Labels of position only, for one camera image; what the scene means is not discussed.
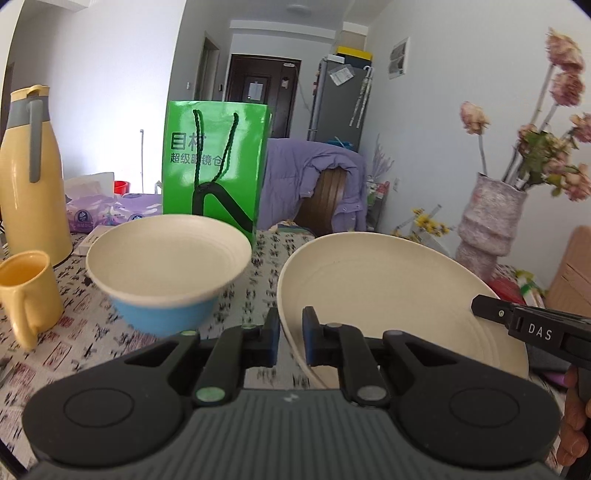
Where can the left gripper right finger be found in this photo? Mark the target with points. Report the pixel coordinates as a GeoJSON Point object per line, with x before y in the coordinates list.
{"type": "Point", "coordinates": [355, 357]}

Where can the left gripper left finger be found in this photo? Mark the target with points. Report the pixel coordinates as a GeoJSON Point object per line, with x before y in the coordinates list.
{"type": "Point", "coordinates": [223, 361]}

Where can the cream plate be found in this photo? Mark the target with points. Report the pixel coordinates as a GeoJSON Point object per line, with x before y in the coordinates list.
{"type": "Point", "coordinates": [378, 282]}
{"type": "Point", "coordinates": [167, 261]}

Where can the blue bowl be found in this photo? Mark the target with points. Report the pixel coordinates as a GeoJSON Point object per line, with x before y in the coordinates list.
{"type": "Point", "coordinates": [164, 321]}

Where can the person's right hand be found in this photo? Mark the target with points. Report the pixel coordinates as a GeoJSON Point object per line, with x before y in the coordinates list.
{"type": "Point", "coordinates": [573, 442]}

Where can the grey purple pouch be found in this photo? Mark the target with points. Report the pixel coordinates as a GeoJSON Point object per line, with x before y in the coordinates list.
{"type": "Point", "coordinates": [549, 369]}

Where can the pink mini suitcase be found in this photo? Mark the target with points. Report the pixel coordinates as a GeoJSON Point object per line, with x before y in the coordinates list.
{"type": "Point", "coordinates": [570, 290]}

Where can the red green small box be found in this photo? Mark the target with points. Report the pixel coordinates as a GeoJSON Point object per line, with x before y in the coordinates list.
{"type": "Point", "coordinates": [517, 286]}

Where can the wooden chair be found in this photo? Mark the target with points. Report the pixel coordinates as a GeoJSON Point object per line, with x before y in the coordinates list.
{"type": "Point", "coordinates": [315, 213]}

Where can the pink glitter vase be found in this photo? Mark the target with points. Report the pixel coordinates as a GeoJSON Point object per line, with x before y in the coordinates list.
{"type": "Point", "coordinates": [489, 225]}

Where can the yellow artificial flowers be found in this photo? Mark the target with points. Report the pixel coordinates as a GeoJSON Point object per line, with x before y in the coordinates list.
{"type": "Point", "coordinates": [424, 228]}

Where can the purple jacket on chair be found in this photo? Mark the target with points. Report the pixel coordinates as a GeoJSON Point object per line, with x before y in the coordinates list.
{"type": "Point", "coordinates": [293, 167]}

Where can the dried pink roses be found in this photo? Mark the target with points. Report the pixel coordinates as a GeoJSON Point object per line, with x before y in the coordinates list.
{"type": "Point", "coordinates": [539, 156]}

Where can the green paper bag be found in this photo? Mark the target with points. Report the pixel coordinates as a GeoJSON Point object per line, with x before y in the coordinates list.
{"type": "Point", "coordinates": [214, 154]}

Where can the purple tissue pack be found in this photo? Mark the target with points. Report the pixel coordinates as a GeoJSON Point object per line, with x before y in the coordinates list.
{"type": "Point", "coordinates": [86, 213]}

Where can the yellow mug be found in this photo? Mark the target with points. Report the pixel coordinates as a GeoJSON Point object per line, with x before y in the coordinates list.
{"type": "Point", "coordinates": [30, 296]}

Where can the yellow thermos jug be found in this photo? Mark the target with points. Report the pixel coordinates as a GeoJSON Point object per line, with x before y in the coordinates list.
{"type": "Point", "coordinates": [33, 201]}

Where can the grey refrigerator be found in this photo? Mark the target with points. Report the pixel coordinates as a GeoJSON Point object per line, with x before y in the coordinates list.
{"type": "Point", "coordinates": [340, 99]}

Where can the dark wooden door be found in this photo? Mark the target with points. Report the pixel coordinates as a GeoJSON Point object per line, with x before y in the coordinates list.
{"type": "Point", "coordinates": [271, 81]}

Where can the yellow box on refrigerator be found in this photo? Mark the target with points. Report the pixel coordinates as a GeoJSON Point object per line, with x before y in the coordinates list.
{"type": "Point", "coordinates": [353, 52]}

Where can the ceiling lamp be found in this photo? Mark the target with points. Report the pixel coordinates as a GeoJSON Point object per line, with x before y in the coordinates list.
{"type": "Point", "coordinates": [299, 9]}

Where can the white wall panel box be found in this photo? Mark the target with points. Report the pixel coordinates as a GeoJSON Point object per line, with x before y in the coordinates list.
{"type": "Point", "coordinates": [399, 59]}

